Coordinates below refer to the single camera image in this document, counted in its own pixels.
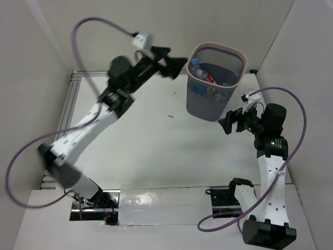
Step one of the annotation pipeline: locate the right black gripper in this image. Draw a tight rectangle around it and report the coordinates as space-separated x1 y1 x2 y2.
219 101 266 135

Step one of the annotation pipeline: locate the clear bottle green label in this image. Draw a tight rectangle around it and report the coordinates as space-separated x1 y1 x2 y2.
213 92 227 102

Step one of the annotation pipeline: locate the crushed bottle blue label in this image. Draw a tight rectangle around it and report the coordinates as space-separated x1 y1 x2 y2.
189 58 204 80

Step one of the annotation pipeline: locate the red label water bottle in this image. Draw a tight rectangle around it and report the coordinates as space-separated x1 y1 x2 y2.
205 75 216 84

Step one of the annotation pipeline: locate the small orange juice bottle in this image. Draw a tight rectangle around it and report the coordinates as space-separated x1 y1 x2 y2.
205 88 215 98

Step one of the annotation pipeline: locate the blue label water bottle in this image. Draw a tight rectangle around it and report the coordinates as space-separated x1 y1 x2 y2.
221 82 233 87

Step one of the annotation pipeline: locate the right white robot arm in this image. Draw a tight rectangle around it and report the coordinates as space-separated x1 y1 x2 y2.
219 104 297 249

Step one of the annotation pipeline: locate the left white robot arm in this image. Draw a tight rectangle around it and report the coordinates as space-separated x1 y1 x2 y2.
37 46 188 208

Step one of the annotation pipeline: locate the grey mesh waste bin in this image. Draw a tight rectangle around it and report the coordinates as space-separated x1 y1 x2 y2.
186 42 247 121

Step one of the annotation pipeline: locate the silver tape sheet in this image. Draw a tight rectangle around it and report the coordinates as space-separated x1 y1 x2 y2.
118 187 212 226

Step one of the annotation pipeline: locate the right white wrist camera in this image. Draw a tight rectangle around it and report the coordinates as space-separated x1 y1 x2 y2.
241 90 261 114

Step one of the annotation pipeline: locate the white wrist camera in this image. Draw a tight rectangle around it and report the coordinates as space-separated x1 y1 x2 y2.
132 31 153 50
241 90 261 114

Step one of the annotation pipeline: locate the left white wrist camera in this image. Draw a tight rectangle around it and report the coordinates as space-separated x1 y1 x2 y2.
132 31 153 50

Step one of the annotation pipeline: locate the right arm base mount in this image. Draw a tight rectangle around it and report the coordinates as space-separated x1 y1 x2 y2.
205 180 254 218

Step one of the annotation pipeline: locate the aluminium frame rail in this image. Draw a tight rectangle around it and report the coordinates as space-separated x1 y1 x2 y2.
40 71 259 190

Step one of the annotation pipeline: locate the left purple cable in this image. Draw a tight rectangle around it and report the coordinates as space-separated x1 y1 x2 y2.
5 17 136 222

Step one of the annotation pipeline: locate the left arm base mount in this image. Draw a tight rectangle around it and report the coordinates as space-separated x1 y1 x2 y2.
69 190 120 226

